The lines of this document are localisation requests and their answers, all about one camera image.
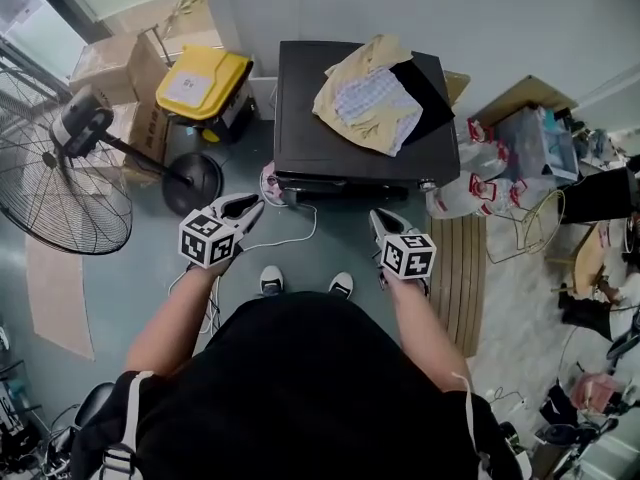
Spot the white cable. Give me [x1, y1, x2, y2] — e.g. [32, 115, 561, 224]
[168, 202, 320, 335]

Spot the brown cardboard sheet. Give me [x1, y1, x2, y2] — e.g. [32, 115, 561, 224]
[471, 73, 580, 125]

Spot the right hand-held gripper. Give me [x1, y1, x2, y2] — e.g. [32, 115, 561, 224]
[368, 207, 438, 282]

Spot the person's left forearm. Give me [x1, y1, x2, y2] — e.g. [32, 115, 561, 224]
[123, 262, 237, 378]

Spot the brown floor mat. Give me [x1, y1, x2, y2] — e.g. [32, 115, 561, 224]
[24, 239, 97, 363]

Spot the person's right forearm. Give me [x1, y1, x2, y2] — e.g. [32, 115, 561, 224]
[386, 273, 472, 395]

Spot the gold wire stool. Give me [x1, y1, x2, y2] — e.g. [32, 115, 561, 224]
[485, 187, 567, 268]

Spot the black stool seat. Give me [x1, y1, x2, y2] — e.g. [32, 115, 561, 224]
[73, 381, 118, 433]

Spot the black pedestal fan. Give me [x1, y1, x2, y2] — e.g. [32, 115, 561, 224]
[0, 57, 225, 258]

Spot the wooden slatted mat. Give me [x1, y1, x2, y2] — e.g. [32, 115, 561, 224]
[428, 213, 490, 359]

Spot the clear water bottle red handle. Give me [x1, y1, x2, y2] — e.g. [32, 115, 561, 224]
[486, 174, 533, 216]

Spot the clear plastic storage box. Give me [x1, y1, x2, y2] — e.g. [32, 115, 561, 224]
[493, 106, 582, 185]

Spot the person's black shirt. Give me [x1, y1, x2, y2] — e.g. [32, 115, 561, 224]
[69, 290, 537, 480]

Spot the person's right shoe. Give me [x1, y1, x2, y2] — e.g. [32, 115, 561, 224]
[328, 270, 355, 300]

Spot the person's left shoe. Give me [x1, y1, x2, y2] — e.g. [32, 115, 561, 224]
[259, 264, 286, 298]

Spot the black framed glass window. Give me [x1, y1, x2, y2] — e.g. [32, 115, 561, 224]
[0, 0, 117, 100]

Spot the black sheet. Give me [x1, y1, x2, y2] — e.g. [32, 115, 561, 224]
[388, 59, 458, 148]

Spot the black table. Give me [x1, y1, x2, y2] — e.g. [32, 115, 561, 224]
[272, 39, 462, 205]

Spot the person's shoe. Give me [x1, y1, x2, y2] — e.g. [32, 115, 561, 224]
[328, 270, 355, 300]
[259, 264, 286, 298]

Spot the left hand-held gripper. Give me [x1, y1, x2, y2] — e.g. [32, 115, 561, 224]
[178, 192, 267, 271]

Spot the brown cardboard box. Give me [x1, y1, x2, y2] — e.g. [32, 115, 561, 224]
[66, 31, 172, 172]

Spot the black box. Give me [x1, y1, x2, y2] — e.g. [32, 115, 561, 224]
[558, 164, 640, 226]

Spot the pale yellow cloth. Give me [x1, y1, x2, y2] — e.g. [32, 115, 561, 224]
[311, 33, 425, 159]

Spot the pink cloth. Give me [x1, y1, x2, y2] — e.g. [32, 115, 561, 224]
[571, 371, 622, 413]

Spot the yellow lidded bin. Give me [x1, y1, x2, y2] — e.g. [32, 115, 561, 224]
[154, 43, 259, 145]

